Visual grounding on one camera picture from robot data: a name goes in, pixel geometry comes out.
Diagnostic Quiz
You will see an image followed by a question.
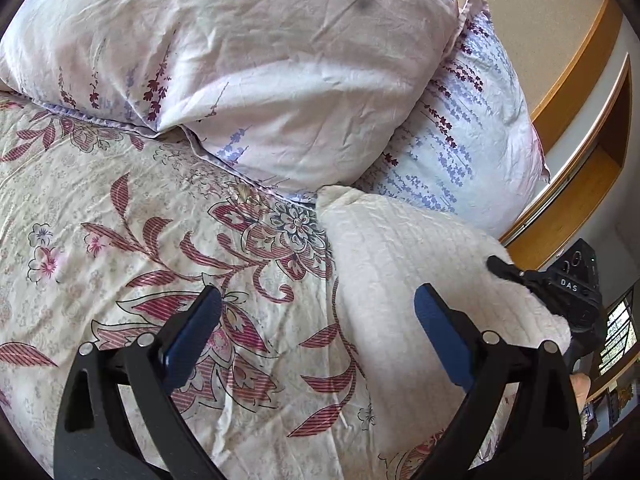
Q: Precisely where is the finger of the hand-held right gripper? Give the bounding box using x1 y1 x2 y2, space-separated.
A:
486 255 530 287

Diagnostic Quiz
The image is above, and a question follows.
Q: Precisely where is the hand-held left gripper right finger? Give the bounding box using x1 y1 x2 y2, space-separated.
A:
412 282 586 480

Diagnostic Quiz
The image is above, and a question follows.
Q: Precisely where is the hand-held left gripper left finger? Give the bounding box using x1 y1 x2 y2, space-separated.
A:
52 285 223 480

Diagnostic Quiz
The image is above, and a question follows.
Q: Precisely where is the beige cable-knit sweater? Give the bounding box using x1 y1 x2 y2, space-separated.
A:
316 185 573 461

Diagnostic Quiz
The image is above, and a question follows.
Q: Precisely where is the person's right forearm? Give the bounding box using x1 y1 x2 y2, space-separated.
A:
570 372 593 411

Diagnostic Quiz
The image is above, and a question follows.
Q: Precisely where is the window with grille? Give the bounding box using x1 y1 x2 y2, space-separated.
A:
597 295 640 373

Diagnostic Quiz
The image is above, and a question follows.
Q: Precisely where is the lavender print pillow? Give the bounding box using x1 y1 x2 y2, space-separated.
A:
357 0 551 238

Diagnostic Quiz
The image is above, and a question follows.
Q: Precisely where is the wooden headboard shelf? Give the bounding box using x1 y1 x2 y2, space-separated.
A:
500 0 633 271

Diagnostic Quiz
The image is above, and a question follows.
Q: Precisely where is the cluttered wooden shelf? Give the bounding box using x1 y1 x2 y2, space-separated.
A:
582 360 640 466

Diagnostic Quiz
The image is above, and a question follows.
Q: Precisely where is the floral bedsheet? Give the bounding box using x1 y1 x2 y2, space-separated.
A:
0 90 521 480

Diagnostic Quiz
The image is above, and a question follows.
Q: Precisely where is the pink pillow with green clover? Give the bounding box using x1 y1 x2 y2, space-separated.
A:
0 0 461 196

